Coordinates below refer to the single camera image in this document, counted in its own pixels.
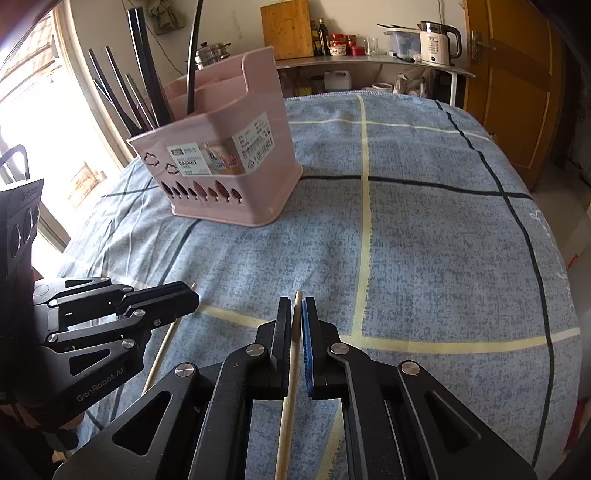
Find blue plaid blanket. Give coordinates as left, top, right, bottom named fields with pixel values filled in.
left=55, top=90, right=583, bottom=480

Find black cable loop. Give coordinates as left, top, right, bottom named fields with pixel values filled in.
left=0, top=144, right=29, bottom=183

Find white electric kettle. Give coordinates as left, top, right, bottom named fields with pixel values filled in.
left=418, top=21, right=462, bottom=66

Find steel steamer pot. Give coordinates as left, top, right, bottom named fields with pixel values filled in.
left=194, top=41, right=232, bottom=70

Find pink utensil basket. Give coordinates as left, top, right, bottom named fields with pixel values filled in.
left=126, top=46, right=304, bottom=228

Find metal kitchen shelf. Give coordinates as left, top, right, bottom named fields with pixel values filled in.
left=277, top=53, right=476, bottom=104

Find plastic food bags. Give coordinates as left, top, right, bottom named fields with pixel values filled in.
left=394, top=67, right=435, bottom=97

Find white framed glass door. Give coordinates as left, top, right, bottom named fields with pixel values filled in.
left=0, top=0, right=134, bottom=259

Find water filter pitcher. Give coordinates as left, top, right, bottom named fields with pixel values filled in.
left=385, top=27, right=422, bottom=61

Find bamboo cutting board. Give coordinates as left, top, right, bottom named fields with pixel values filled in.
left=260, top=0, right=315, bottom=61

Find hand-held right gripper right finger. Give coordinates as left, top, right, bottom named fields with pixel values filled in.
left=300, top=298, right=539, bottom=480

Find light wooden chopstick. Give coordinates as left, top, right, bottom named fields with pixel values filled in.
left=274, top=290, right=303, bottom=480
left=141, top=282, right=198, bottom=397

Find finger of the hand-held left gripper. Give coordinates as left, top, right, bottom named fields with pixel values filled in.
left=34, top=276, right=200, bottom=317
left=45, top=302, right=200, bottom=377

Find hanging grey cloth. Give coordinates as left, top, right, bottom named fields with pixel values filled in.
left=145, top=0, right=181, bottom=35

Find metal door handle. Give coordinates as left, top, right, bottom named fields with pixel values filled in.
left=470, top=30, right=494, bottom=63

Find brown wooden door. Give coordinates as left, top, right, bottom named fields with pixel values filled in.
left=462, top=0, right=564, bottom=192

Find black alloy chopstick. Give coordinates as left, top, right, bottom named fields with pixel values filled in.
left=185, top=0, right=206, bottom=118

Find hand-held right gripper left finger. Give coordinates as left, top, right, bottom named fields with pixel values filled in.
left=53, top=298, right=296, bottom=480

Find bundle of black chopsticks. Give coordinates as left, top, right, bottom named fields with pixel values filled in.
left=88, top=7, right=176, bottom=134

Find white plastic jug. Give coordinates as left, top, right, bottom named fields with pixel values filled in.
left=324, top=70, right=350, bottom=92

